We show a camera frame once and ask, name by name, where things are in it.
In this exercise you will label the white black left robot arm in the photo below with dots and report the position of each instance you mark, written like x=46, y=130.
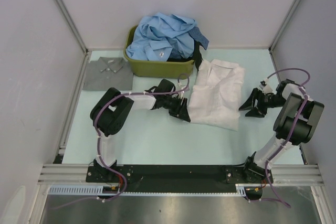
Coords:
x=112, y=110

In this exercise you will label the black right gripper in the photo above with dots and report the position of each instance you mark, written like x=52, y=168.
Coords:
x=260, y=112

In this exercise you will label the folded grey polo shirt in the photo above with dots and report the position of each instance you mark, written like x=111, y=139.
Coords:
x=106, y=73

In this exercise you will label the dark blue patterned shirt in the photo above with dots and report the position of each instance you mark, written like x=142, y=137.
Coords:
x=197, y=35

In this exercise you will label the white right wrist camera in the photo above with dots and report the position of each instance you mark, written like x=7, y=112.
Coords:
x=265, y=86

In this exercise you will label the black garment in basket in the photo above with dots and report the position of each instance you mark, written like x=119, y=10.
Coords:
x=197, y=56

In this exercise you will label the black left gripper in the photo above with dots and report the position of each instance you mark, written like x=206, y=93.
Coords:
x=180, y=110

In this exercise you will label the olive green plastic basket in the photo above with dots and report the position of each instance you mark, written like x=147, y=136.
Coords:
x=157, y=69

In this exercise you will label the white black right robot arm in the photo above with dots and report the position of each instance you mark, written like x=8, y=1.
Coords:
x=295, y=124

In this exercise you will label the white long sleeve shirt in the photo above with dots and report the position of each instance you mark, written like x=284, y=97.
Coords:
x=216, y=94

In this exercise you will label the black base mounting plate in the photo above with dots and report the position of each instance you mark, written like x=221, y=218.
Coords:
x=184, y=179

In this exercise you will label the light blue long sleeve shirt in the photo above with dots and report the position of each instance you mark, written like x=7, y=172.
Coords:
x=157, y=36

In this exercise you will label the white slotted cable duct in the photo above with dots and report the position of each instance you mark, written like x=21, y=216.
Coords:
x=82, y=190

